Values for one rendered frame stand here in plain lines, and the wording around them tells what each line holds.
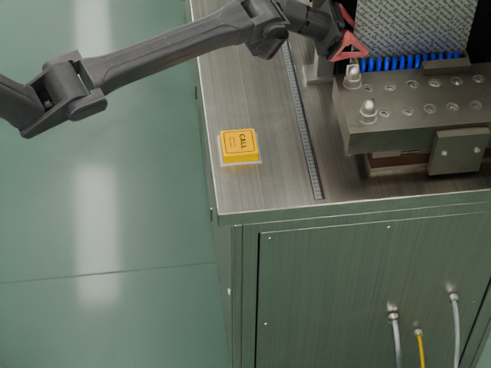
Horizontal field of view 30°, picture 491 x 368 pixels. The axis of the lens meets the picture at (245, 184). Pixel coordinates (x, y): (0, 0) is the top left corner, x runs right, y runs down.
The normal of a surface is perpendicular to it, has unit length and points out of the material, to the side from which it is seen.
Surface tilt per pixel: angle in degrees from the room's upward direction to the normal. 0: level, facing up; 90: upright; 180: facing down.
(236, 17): 14
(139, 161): 0
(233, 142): 0
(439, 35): 90
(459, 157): 90
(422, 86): 0
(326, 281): 90
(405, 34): 90
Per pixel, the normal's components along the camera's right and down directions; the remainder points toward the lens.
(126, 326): 0.00, -0.64
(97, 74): 0.14, -0.46
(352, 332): 0.12, 0.76
